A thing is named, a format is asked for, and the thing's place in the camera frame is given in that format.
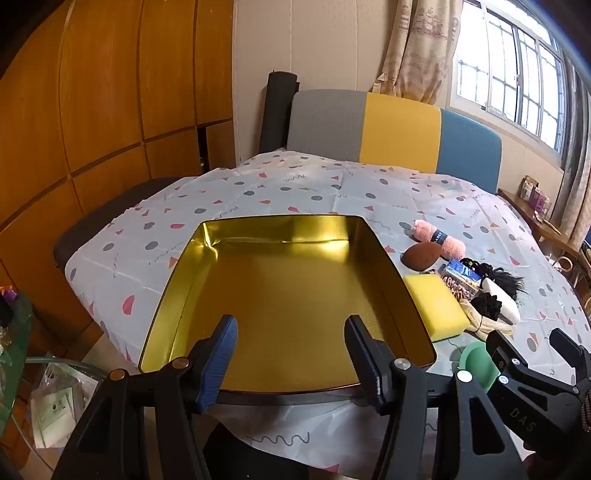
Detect yellow sponge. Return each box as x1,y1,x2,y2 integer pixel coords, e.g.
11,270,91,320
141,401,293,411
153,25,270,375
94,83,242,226
404,272,471,343

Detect purple package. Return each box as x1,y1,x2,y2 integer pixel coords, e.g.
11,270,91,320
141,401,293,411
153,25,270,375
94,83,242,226
529,188,552,214

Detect white patterned tablecloth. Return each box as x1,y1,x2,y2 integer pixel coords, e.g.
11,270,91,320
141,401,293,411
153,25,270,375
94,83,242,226
65,148,591,472

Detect black scrunchie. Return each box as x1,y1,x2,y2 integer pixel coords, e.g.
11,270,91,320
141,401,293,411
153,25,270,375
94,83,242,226
471,294,502,320

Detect blue packet of hair ties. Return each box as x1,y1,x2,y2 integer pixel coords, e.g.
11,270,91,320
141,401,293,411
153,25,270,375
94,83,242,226
438,258,485,301

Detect grey yellow blue sofa backrest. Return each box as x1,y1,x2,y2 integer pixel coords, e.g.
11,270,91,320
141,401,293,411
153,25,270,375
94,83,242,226
286,89,503,195

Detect brown teardrop makeup sponge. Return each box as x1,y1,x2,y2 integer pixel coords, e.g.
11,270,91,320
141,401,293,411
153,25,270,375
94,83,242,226
400,242,442,270

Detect green silicone squeeze bottle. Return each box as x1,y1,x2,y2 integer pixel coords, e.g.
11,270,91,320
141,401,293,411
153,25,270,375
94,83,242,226
451,340,502,389

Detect beige printed curtain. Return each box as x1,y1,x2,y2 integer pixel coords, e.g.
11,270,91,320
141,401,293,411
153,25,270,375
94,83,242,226
373,0,462,104

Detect black hair wig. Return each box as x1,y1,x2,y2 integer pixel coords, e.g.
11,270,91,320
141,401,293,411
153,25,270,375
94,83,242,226
480,263,527,291

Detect beige gauze cloth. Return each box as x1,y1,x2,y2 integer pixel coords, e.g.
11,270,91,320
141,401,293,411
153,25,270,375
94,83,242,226
457,298,515,342

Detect wooden wardrobe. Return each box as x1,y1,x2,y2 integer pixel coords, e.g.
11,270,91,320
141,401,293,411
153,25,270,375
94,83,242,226
0,0,238,361

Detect gold metal tin tray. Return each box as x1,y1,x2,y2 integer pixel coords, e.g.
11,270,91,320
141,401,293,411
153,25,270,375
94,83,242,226
139,213,437,395

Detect pink dishcloth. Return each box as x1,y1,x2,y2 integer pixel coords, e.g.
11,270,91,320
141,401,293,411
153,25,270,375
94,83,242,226
412,220,466,260

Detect white paper bags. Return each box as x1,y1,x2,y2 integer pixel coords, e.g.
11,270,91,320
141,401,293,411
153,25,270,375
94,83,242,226
30,364,88,448

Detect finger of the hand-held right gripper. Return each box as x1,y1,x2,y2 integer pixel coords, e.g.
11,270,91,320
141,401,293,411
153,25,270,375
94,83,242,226
549,329,591,376
485,330,533,376

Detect black rolled mat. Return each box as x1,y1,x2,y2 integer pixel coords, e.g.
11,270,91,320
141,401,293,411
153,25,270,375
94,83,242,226
259,70,301,154

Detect grey side curtain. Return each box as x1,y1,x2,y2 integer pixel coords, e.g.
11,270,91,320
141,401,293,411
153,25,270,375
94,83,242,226
551,60,591,250

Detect glass table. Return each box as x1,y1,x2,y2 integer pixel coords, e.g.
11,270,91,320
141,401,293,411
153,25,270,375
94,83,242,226
0,291,112,480

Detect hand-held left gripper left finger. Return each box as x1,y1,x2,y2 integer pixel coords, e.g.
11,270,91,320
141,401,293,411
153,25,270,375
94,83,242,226
51,315,239,480

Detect barred window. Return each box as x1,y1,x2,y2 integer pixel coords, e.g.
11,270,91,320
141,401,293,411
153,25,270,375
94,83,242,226
450,0,571,155

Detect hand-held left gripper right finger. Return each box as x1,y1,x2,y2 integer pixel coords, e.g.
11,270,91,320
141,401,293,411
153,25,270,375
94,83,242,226
344,315,529,480

